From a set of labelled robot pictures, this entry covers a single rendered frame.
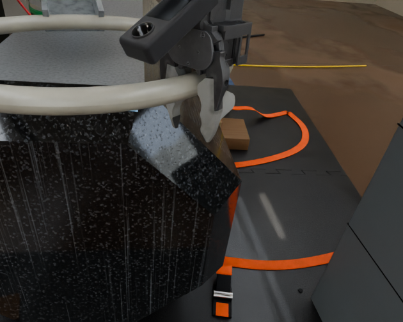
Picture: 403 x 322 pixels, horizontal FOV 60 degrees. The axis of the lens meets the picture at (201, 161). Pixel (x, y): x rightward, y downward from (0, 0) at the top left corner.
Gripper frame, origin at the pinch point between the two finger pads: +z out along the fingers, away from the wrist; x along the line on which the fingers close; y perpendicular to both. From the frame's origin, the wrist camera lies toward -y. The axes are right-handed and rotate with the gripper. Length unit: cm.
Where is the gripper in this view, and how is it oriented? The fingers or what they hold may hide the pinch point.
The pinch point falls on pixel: (188, 128)
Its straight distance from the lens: 48.3
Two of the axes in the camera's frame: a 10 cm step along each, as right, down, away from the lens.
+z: -0.8, 8.6, 5.1
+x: -7.7, -3.8, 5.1
